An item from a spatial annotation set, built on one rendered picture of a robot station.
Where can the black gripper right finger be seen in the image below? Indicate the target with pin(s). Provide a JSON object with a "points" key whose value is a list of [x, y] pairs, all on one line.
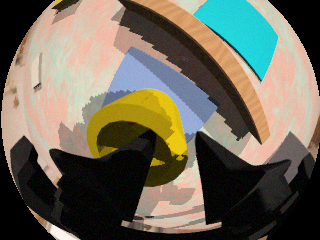
{"points": [[226, 179]]}

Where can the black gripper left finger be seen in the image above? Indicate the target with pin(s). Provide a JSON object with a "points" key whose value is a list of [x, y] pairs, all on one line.
{"points": [[119, 176]]}

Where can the yellow rectangular block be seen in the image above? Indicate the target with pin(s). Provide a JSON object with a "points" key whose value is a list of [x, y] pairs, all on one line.
{"points": [[60, 4]]}

